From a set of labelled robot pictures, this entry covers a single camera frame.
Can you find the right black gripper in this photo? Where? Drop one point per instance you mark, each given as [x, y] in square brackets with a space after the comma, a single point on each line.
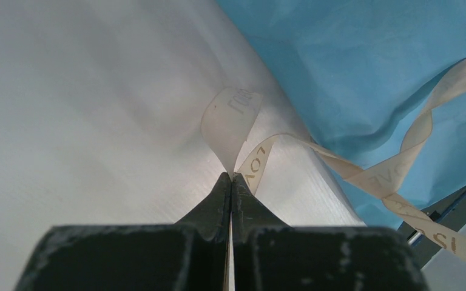
[449, 212]

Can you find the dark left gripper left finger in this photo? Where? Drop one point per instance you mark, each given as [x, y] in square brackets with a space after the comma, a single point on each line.
[190, 254]

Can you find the blue wrapping paper sheet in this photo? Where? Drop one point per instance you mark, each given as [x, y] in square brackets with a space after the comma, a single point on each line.
[358, 73]

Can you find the cream lace ribbon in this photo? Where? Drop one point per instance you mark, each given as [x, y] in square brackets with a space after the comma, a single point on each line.
[228, 120]

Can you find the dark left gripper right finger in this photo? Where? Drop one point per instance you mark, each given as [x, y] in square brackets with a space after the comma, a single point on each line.
[271, 255]

